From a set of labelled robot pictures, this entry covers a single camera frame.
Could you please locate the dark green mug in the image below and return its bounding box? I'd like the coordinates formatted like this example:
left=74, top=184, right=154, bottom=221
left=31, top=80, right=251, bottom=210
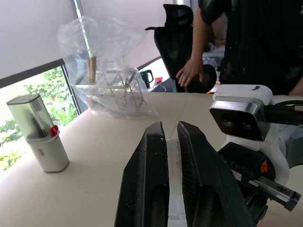
left=139, top=69, right=155, bottom=89

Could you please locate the black office chair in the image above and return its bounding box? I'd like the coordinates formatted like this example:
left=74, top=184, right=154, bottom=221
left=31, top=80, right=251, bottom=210
left=144, top=3, right=195, bottom=93

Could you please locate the white rectangular container clear lid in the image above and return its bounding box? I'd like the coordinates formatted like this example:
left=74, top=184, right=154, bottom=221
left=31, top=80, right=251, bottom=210
left=6, top=94, right=71, bottom=174

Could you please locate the black window frame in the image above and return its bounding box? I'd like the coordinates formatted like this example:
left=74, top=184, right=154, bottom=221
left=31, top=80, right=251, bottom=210
left=0, top=58, right=81, bottom=116

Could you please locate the wooden stick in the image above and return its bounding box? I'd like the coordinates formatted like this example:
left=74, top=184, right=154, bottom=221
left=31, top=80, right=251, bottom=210
left=86, top=55, right=98, bottom=85

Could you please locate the metal wire rack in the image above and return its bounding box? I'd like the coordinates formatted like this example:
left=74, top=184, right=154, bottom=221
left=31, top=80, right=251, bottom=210
left=75, top=67, right=148, bottom=112

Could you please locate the black round object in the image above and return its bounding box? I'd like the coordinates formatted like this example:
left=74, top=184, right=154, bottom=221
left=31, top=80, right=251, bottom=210
left=184, top=64, right=218, bottom=94

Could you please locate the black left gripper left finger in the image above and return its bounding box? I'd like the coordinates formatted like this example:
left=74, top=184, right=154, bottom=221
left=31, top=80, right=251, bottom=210
left=113, top=122, right=170, bottom=227

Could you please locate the clear plastic bag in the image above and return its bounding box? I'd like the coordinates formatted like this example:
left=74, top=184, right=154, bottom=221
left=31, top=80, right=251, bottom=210
left=57, top=16, right=159, bottom=119

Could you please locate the person's bare hand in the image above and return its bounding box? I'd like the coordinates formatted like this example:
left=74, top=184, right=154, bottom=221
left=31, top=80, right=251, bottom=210
left=176, top=56, right=205, bottom=87

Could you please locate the person's black clothed torso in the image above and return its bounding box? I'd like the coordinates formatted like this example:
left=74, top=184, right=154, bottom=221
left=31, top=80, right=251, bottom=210
left=197, top=0, right=303, bottom=96

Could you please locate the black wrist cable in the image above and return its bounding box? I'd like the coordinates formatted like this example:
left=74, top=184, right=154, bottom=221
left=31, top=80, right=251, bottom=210
left=264, top=100, right=303, bottom=126

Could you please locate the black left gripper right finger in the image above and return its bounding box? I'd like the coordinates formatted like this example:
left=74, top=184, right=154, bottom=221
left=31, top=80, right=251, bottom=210
left=177, top=121, right=257, bottom=227

